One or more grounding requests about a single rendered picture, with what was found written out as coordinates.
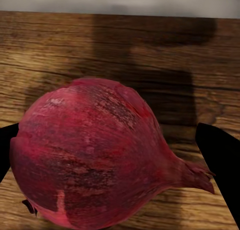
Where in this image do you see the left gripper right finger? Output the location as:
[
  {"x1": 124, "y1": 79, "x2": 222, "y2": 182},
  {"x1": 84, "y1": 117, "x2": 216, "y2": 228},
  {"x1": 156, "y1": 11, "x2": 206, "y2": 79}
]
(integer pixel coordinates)
[{"x1": 195, "y1": 123, "x2": 240, "y2": 230}]

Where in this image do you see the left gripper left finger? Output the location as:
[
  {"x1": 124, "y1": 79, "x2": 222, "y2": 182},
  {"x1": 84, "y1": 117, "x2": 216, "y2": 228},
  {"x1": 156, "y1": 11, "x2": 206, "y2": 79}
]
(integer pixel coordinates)
[{"x1": 0, "y1": 124, "x2": 19, "y2": 183}]

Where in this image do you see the cutting board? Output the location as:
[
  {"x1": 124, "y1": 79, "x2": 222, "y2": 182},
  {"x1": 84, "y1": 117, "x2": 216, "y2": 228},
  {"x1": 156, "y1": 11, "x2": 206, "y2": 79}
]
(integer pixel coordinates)
[{"x1": 0, "y1": 11, "x2": 240, "y2": 230}]

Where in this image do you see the vidalia onion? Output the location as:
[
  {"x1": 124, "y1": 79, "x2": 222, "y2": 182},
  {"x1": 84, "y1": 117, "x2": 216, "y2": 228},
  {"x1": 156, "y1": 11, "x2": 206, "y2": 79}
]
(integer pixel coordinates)
[{"x1": 9, "y1": 78, "x2": 216, "y2": 230}]

